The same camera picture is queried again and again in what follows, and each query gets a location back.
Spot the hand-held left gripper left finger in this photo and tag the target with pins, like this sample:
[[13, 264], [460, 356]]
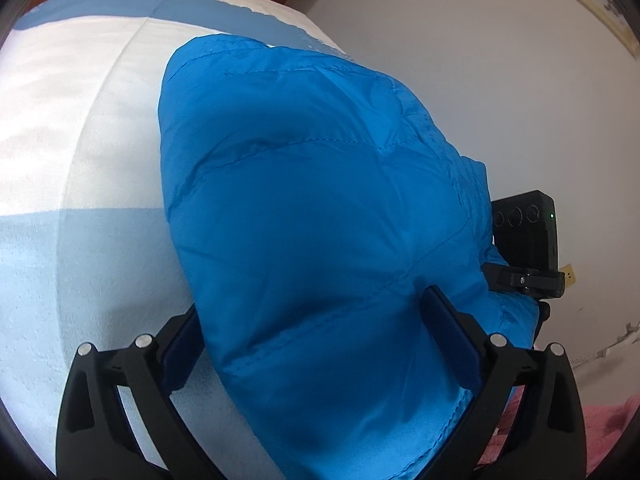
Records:
[[181, 355]]

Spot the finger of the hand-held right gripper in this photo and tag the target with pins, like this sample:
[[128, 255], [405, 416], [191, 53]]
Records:
[[507, 278]]

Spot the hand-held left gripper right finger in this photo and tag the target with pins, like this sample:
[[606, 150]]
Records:
[[450, 335]]

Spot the blue puffer jacket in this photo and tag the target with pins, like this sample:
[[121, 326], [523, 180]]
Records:
[[320, 220]]

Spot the light blue printed blanket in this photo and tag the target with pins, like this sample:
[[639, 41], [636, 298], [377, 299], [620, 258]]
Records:
[[90, 210]]

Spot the pink knitted cloth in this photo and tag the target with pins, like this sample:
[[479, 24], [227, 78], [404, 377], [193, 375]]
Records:
[[612, 430]]

